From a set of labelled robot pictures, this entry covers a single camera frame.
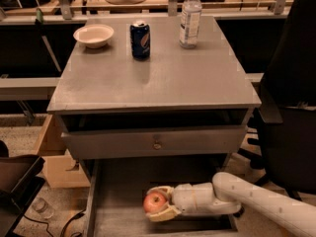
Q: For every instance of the white paper bowl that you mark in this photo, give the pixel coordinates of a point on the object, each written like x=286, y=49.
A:
x=94, y=36

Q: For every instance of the grey top drawer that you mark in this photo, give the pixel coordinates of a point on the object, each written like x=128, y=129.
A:
x=102, y=144

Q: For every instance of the black office chair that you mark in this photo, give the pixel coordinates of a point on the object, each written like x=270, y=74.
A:
x=286, y=119

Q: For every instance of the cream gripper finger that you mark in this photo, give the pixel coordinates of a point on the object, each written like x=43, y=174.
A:
x=166, y=191
x=168, y=213

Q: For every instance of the black bin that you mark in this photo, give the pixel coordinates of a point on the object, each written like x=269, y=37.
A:
x=19, y=185

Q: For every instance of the clear plastic water bottle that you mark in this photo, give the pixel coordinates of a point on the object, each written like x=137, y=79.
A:
x=189, y=23

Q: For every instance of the wooden background workbench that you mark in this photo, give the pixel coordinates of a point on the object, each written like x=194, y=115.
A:
x=26, y=11

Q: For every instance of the grey drawer cabinet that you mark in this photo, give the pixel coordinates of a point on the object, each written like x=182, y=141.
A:
x=107, y=89

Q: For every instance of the clear plastic cup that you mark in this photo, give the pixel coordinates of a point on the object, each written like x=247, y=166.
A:
x=43, y=208

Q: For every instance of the red apple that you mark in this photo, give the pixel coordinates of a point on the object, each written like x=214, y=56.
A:
x=153, y=202

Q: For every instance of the blue Pepsi can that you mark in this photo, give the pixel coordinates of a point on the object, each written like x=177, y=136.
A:
x=140, y=40

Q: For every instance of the grey open middle drawer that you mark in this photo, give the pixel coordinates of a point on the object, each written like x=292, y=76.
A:
x=115, y=209

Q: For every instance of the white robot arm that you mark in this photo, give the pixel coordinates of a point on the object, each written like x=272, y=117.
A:
x=226, y=194

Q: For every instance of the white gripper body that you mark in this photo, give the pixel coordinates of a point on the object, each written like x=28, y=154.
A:
x=184, y=197

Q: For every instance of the round metal drawer knob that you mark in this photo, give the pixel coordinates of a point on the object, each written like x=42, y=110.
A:
x=157, y=145

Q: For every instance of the cardboard box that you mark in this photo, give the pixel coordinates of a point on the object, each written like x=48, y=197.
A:
x=60, y=170

